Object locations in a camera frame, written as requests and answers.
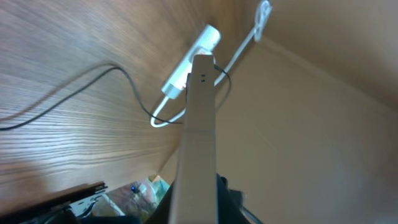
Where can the blue Samsung Galaxy smartphone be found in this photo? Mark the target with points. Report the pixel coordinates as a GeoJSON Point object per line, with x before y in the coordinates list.
{"type": "Point", "coordinates": [194, 198]}

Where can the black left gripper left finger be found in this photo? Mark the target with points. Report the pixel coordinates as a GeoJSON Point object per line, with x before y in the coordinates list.
{"type": "Point", "coordinates": [161, 213]}

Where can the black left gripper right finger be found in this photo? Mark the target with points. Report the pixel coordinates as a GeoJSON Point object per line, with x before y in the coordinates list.
{"type": "Point", "coordinates": [230, 205]}

